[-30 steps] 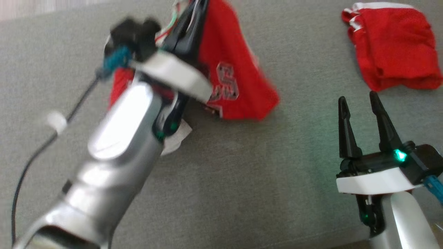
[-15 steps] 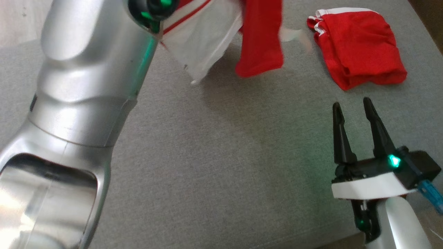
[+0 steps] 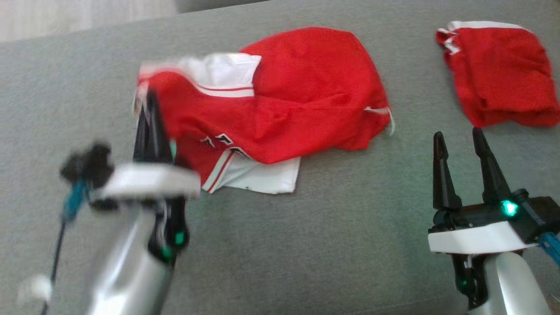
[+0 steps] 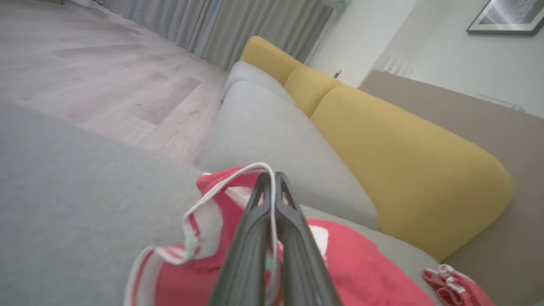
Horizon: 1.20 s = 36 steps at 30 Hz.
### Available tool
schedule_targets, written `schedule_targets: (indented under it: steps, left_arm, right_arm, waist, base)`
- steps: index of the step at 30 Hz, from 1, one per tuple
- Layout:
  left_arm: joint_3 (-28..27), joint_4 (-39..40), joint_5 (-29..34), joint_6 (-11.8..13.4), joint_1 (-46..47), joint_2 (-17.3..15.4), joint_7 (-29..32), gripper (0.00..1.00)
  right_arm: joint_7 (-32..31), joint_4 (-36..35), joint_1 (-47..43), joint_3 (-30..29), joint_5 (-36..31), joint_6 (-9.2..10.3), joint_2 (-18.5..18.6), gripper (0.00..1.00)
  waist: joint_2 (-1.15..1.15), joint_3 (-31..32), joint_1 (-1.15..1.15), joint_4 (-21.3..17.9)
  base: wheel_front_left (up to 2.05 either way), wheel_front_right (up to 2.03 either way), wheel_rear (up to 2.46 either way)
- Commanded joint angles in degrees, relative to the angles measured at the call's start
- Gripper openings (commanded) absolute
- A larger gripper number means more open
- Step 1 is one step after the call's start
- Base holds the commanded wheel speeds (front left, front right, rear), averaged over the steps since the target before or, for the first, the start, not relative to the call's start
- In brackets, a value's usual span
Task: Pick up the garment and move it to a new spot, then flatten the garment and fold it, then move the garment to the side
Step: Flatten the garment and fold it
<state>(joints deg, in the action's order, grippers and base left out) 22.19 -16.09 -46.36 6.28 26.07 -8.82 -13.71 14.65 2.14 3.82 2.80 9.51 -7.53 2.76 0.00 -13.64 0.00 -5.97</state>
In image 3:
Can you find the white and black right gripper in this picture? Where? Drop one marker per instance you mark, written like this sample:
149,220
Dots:
477,238

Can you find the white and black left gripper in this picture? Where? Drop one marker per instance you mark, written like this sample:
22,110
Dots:
148,181

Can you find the red shorts with white trim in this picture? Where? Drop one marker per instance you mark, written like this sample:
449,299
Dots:
503,74

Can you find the red jersey with white panels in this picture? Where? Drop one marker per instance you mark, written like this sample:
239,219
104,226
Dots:
297,92

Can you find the grey sofa seat cushion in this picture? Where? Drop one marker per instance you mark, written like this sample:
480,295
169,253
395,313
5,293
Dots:
201,4

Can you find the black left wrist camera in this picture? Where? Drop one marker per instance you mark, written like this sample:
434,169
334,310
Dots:
89,164

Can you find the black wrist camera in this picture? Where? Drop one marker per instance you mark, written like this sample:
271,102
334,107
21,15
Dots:
89,164
542,214

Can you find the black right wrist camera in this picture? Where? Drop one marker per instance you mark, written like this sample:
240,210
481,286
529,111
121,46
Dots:
542,214

